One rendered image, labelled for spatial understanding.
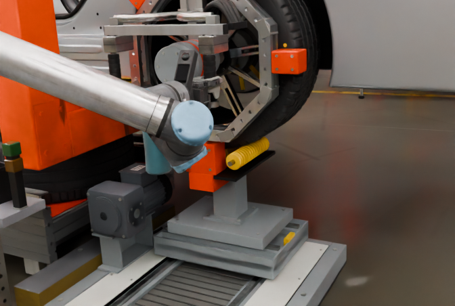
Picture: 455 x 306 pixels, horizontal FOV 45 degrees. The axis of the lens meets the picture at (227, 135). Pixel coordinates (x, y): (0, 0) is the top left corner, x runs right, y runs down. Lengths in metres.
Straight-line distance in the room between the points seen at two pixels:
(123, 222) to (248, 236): 0.44
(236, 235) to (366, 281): 0.52
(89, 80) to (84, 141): 0.92
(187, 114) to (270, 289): 0.96
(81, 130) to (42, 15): 0.43
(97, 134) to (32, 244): 0.47
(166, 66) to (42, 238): 0.83
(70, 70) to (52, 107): 0.77
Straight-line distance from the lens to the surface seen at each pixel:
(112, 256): 2.14
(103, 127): 2.14
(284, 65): 1.69
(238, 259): 2.00
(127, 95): 1.15
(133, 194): 1.97
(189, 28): 1.61
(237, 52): 1.87
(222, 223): 2.09
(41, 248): 2.18
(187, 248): 2.10
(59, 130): 1.96
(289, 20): 1.77
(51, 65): 1.17
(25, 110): 1.89
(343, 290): 2.11
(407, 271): 2.27
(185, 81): 1.44
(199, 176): 1.91
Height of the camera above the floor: 1.07
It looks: 15 degrees down
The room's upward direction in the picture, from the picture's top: 3 degrees counter-clockwise
